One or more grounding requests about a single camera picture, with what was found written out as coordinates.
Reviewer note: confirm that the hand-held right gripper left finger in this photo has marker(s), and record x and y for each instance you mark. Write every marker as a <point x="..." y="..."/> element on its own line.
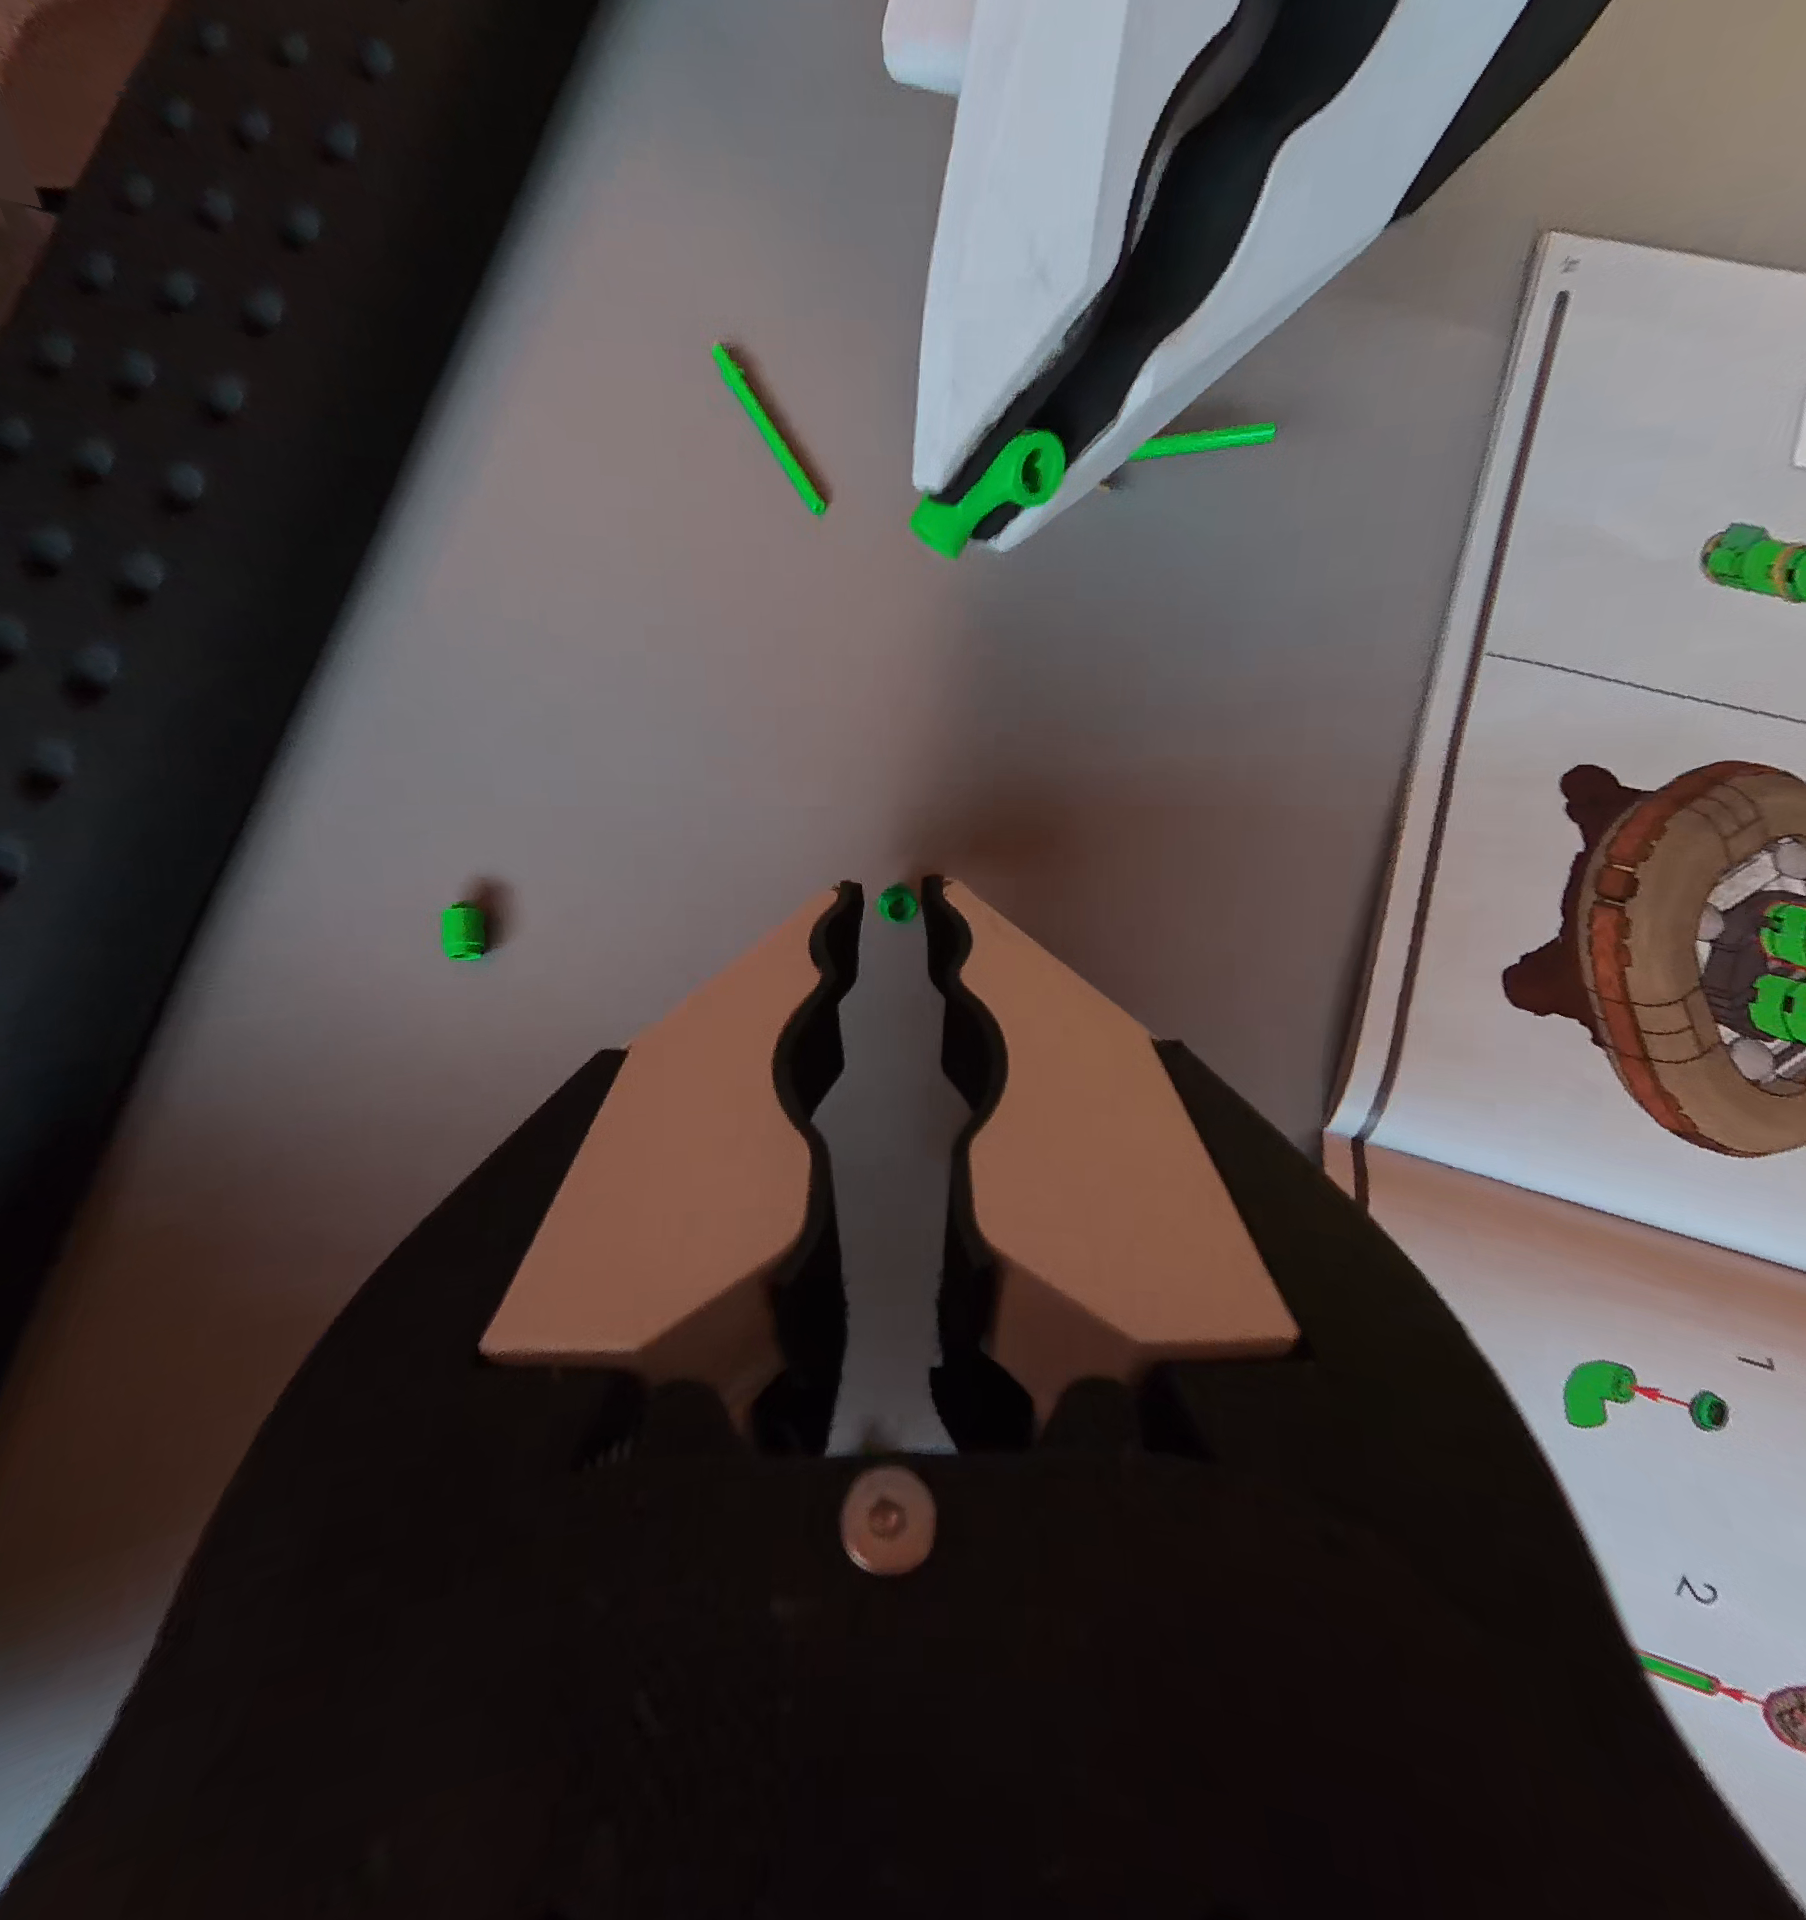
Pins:
<point x="649" y="1200"/>

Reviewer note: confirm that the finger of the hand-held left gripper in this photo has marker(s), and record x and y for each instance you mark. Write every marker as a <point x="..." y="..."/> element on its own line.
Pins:
<point x="1340" y="149"/>
<point x="1023" y="225"/>

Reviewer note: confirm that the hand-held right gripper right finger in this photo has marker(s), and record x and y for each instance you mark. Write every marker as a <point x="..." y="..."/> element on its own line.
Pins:
<point x="1128" y="1200"/>

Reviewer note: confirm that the green lego stick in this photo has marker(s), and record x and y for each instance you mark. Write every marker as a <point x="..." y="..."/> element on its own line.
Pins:
<point x="769" y="427"/>
<point x="1219" y="440"/>

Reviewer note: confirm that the green lego elbow piece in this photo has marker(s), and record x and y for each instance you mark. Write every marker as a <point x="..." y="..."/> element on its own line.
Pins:
<point x="956" y="518"/>

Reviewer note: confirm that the small green round lego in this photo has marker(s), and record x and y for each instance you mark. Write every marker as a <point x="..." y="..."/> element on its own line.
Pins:
<point x="467" y="929"/>
<point x="897" y="902"/>

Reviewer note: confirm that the lego instruction booklet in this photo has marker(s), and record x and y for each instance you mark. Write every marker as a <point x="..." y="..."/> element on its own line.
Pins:
<point x="1565" y="690"/>

